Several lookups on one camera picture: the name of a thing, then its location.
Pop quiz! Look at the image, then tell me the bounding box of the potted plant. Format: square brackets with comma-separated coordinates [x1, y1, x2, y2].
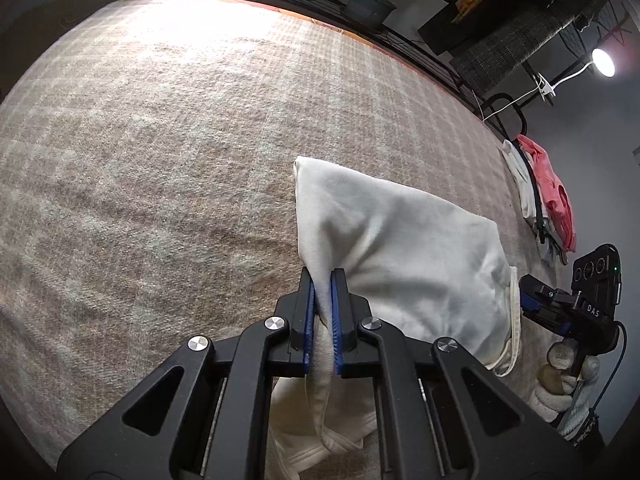
[345, 0, 397, 28]

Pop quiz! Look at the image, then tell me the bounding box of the white tank top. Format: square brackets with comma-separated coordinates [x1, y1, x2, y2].
[265, 155, 523, 480]

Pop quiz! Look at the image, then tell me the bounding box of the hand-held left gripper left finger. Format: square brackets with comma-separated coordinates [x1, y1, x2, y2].
[56, 267, 317, 480]

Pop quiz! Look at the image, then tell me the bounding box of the white clip lamp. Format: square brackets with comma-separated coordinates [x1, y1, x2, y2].
[532, 46, 618, 106]

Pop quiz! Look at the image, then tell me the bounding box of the white lamp cable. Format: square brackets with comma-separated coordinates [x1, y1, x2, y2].
[477, 90, 540, 123]

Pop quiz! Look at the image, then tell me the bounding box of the black curved metal frame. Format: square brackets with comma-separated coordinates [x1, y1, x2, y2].
[484, 92, 529, 141]

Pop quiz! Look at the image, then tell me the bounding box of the grey plaid coat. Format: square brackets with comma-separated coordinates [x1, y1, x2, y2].
[450, 0, 613, 92]

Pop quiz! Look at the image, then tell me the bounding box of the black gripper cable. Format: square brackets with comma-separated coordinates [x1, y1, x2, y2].
[592, 321, 629, 413]

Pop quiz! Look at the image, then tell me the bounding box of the black folded garment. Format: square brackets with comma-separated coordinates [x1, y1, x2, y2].
[520, 146, 547, 242]

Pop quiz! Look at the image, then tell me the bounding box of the person's right hand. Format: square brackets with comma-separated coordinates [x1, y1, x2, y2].
[530, 341, 601, 441]

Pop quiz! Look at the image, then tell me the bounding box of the white folded garment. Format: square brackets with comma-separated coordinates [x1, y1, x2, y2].
[501, 139, 543, 231]

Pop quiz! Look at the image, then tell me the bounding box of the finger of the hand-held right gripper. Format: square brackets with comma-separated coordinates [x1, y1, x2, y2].
[521, 307, 572, 337]
[519, 274, 556, 311]

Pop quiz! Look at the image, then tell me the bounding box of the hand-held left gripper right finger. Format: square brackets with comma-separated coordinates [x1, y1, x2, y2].
[330, 268, 583, 480]

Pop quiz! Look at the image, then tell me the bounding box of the beige plaid blanket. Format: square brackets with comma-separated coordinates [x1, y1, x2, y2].
[0, 0, 566, 480]

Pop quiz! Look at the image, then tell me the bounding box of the pink folded shirt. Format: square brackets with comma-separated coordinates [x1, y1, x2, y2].
[516, 134, 577, 252]

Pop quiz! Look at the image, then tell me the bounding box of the light blue folded garment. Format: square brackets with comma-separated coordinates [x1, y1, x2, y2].
[540, 230, 569, 267]

